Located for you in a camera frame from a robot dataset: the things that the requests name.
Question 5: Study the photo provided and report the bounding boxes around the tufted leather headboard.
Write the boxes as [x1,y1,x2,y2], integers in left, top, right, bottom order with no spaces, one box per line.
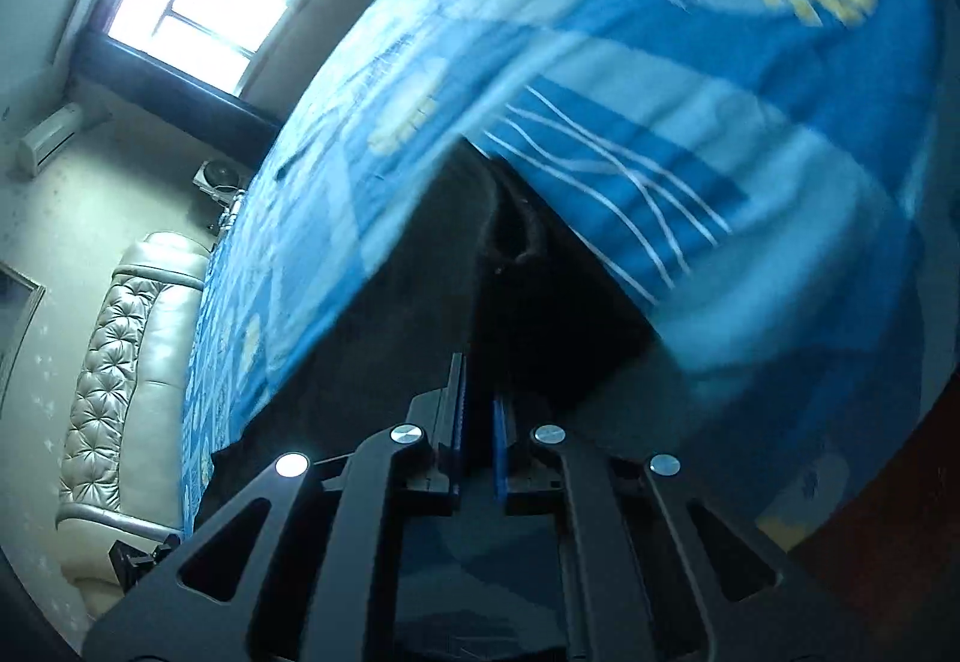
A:
[56,229,212,607]

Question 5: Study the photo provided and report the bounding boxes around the black pants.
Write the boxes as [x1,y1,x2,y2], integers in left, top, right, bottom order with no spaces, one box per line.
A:
[199,136,662,537]

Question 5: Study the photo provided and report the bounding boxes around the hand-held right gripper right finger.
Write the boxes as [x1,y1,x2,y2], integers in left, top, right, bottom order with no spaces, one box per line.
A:
[491,393,893,662]

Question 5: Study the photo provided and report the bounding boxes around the blue printed bedsheet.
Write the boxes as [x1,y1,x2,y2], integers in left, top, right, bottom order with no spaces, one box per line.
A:
[180,0,955,558]

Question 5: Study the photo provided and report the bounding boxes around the white wall air conditioner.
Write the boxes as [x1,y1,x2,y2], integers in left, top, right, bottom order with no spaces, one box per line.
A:
[16,102,82,177]

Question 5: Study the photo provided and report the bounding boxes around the small electric fan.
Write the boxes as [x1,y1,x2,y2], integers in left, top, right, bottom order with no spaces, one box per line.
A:
[193,158,250,192]

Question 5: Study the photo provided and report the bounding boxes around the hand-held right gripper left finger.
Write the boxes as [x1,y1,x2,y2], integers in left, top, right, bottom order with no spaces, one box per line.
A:
[82,353,470,662]

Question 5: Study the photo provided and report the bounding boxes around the framed wall picture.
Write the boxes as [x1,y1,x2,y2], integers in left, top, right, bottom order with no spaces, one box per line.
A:
[0,263,47,412]

